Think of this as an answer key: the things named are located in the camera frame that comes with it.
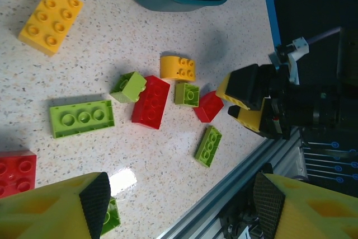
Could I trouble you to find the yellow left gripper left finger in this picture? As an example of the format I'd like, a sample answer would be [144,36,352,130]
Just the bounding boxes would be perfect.
[0,171,112,239]

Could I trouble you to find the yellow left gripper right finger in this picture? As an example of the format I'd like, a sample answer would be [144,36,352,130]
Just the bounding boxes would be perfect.
[253,172,358,239]

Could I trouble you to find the small red lego brick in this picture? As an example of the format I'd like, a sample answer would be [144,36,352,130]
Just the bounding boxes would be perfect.
[192,90,225,124]
[0,151,37,198]

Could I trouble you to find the curved yellow lego brick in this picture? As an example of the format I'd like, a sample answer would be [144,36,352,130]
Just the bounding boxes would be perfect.
[159,55,196,82]

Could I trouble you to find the long red lego brick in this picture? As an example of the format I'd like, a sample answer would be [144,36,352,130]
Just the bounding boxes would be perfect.
[131,75,171,130]

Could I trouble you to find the long lime lego brick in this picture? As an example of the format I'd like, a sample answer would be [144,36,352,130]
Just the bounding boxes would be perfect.
[195,125,223,168]
[49,99,115,139]

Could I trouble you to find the large yellow lego brick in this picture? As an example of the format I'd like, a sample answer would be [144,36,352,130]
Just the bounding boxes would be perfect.
[18,0,84,57]

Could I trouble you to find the small lime lego brick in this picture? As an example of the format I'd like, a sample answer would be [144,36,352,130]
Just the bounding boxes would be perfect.
[175,82,200,108]
[100,196,121,236]
[109,71,148,104]

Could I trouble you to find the blue table edge strip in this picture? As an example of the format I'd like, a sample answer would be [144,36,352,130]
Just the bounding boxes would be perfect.
[260,0,282,48]

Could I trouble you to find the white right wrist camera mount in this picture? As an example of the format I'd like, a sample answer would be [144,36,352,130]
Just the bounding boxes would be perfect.
[270,36,310,86]

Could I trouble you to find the aluminium front frame rail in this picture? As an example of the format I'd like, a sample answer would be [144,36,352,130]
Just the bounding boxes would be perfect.
[155,128,308,239]

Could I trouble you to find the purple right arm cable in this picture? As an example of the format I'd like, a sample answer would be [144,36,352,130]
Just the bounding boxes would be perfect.
[307,26,342,46]

